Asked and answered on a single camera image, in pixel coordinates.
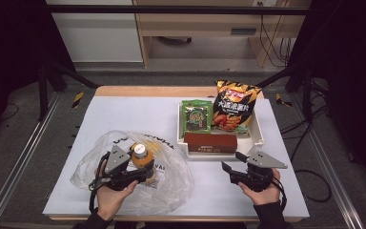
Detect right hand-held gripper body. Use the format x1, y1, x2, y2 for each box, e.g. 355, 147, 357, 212
231, 150, 289, 193

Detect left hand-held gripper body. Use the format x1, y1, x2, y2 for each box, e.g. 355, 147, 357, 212
90, 144, 155, 193

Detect white plastic tray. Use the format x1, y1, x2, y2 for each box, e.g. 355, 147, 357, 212
176, 101, 265, 160

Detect orange juice bottle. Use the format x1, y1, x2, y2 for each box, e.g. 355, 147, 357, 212
130, 142, 158, 184

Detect clear plastic bag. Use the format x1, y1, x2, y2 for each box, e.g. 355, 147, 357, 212
70, 130, 194, 217

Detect brown rectangular box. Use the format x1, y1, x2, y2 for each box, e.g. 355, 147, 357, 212
183, 132, 239, 155

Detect black orange chip bag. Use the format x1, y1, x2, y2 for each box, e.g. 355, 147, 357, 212
211, 79, 263, 138

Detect green seaweed snack packet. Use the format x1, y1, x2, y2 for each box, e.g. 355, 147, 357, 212
180, 98, 214, 138

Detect person's right hand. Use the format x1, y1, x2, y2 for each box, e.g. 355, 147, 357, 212
237, 168, 283, 206

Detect person's left hand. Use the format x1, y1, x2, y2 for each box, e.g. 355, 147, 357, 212
95, 159, 139, 221

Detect white table mat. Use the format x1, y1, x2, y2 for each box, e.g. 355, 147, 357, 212
42, 95, 311, 219

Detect yellow black floor tape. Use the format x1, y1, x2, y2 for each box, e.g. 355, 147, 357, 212
274, 93, 294, 108
71, 92, 86, 110

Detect black metal stand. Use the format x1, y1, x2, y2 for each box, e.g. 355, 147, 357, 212
37, 59, 100, 122
253, 61, 316, 124

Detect white cabinet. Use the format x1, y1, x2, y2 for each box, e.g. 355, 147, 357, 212
46, 0, 144, 64

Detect light wooden desk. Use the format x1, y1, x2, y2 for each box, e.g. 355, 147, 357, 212
132, 0, 313, 69

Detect black horizontal bar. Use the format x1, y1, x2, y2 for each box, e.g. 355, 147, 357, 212
46, 4, 311, 16

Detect black floor cables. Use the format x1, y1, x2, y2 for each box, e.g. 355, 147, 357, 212
279, 104, 331, 164

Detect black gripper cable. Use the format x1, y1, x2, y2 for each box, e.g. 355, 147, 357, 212
88, 152, 111, 215
271, 169, 334, 212

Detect aluminium floor rail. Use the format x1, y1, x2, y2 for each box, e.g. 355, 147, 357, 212
289, 94, 366, 229
0, 91, 63, 229

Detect hanging black cables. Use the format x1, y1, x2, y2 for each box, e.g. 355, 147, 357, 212
258, 2, 295, 69

